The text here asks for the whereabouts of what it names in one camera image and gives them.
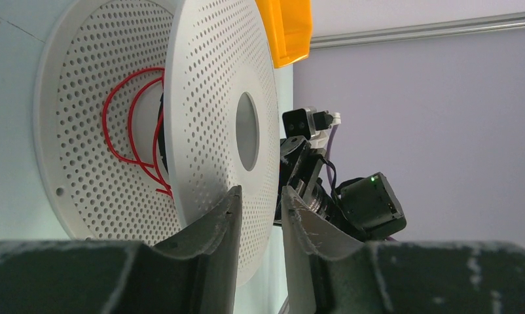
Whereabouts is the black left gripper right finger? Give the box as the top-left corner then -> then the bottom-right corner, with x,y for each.
281,186 -> 525,313

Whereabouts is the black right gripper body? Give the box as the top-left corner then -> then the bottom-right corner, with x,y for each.
274,136 -> 332,226

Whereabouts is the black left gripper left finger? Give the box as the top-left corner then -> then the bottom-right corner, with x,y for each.
0,186 -> 242,313

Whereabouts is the red thin wire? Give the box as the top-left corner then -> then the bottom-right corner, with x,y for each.
101,66 -> 173,198

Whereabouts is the white perforated cable spool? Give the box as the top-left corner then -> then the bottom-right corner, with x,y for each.
33,1 -> 280,285

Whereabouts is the yellow plastic bin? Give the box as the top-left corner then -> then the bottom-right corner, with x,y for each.
256,0 -> 313,69

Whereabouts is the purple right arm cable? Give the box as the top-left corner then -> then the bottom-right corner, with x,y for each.
324,124 -> 398,242

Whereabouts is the aluminium frame post right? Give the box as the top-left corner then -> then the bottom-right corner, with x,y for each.
310,12 -> 525,51

